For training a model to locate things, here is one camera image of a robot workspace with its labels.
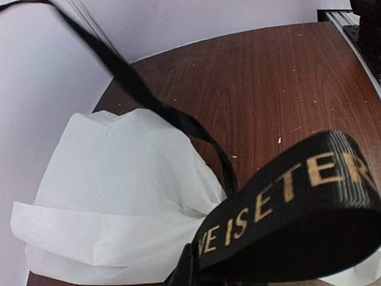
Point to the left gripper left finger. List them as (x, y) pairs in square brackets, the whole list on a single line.
[(186, 271)]

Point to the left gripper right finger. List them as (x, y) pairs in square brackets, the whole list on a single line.
[(216, 278)]

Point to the translucent white wrapping paper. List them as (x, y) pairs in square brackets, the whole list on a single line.
[(123, 195)]

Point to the right aluminium frame post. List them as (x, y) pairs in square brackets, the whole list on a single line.
[(82, 10)]

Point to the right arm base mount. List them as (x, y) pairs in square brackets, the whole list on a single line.
[(369, 31)]

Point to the aluminium front rail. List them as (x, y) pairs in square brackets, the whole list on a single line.
[(348, 25)]

